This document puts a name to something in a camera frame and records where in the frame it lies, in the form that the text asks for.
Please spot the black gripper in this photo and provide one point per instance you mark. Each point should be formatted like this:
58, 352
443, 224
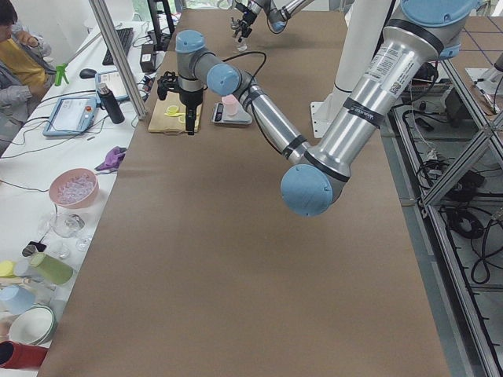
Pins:
191, 98
247, 18

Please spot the clear glass sauce bottle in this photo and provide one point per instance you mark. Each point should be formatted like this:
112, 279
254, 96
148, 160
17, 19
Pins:
239, 28

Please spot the pink cup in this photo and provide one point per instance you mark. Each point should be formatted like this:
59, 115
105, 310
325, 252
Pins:
230, 105

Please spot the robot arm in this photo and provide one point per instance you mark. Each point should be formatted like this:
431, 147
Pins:
386, 44
276, 18

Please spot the silver kitchen scale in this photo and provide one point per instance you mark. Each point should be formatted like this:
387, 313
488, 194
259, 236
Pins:
221, 116

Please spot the green cup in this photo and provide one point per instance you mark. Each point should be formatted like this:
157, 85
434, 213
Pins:
50, 268

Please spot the light blue cup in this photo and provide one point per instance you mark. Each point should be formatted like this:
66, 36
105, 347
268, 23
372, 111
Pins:
17, 299

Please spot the wooden cutting board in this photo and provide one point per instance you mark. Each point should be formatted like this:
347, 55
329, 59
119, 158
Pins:
161, 124

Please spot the yellow plastic knife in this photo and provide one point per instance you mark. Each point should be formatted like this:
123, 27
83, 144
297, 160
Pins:
174, 114

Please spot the blue teach pendant far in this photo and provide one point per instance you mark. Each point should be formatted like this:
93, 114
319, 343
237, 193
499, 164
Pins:
114, 82

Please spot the blue teach pendant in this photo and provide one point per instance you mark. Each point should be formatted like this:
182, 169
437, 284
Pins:
71, 116
114, 82

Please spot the black thermos bottle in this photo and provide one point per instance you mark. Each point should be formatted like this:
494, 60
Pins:
109, 103

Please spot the purple cloth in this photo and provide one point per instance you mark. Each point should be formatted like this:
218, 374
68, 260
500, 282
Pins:
113, 159

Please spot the blue teach pendant near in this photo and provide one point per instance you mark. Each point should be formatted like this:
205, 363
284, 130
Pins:
71, 116

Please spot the seated person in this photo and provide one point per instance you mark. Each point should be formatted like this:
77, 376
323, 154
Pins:
26, 76

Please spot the pink bowl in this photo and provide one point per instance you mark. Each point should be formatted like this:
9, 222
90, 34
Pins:
74, 189

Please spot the white green bowl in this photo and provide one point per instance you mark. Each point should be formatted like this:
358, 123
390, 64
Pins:
34, 327

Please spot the red cylinder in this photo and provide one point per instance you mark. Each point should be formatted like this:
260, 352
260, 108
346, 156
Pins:
16, 355

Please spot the aluminium frame post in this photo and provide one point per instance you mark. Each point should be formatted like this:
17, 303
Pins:
114, 45

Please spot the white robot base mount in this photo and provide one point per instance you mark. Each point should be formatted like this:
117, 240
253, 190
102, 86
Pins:
365, 23

